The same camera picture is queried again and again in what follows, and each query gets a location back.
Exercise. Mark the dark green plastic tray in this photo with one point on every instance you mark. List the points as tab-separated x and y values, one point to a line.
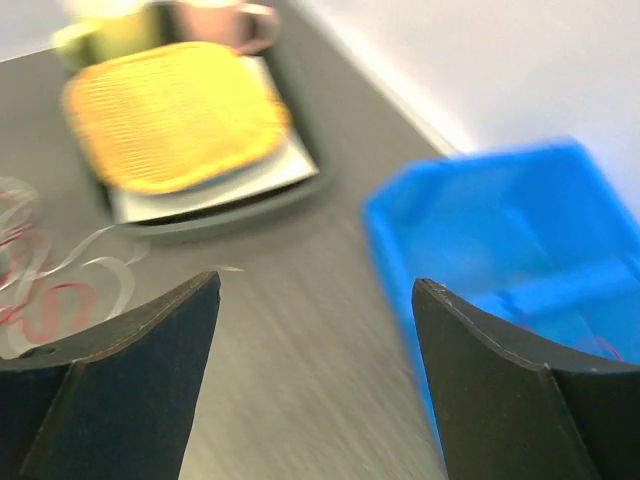
288	62

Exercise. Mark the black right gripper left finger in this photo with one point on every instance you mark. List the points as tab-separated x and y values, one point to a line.
115	401

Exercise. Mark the blue three-compartment plastic bin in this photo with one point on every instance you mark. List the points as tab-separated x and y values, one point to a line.
533	234

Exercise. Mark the white paper sheet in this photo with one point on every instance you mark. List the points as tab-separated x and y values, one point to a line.
287	166

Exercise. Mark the pink ceramic mug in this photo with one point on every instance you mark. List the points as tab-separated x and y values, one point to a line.
245	27

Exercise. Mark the yellow green ceramic mug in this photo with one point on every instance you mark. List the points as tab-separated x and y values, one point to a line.
91	40

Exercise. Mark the orange woven mat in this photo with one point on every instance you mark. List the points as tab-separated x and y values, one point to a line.
169	118

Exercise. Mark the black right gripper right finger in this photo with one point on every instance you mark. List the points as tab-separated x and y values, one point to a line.
510	404

